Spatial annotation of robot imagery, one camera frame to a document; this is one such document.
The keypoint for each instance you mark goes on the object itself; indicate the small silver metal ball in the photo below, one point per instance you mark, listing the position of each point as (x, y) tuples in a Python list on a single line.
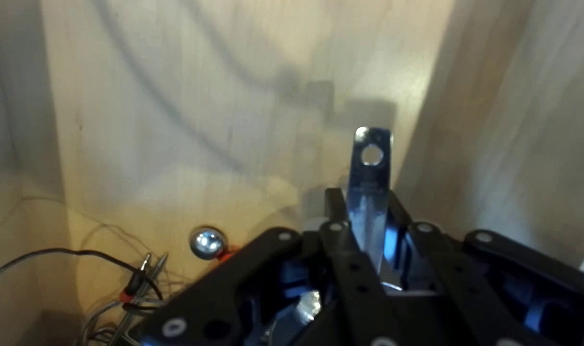
[(208, 243)]

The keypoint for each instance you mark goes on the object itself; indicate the wooden drawer with dark front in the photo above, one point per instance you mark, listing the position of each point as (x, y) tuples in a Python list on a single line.
[(241, 97)]

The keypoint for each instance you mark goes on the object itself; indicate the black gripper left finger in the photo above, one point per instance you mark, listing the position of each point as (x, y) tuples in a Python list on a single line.
[(342, 276)]

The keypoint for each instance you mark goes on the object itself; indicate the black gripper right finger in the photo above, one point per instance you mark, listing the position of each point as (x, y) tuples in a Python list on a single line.
[(446, 276)]

